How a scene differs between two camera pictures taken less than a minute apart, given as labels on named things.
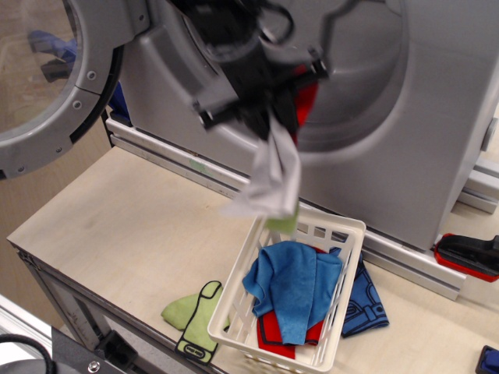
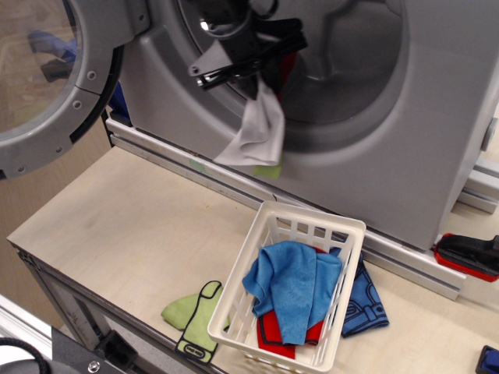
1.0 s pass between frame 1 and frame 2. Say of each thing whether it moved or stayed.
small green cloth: moved
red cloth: moved
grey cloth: moved
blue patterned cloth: stayed
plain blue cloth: stayed
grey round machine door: stayed
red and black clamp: stayed
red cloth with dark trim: stayed
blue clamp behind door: stayed
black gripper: moved
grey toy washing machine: stayed
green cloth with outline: stayed
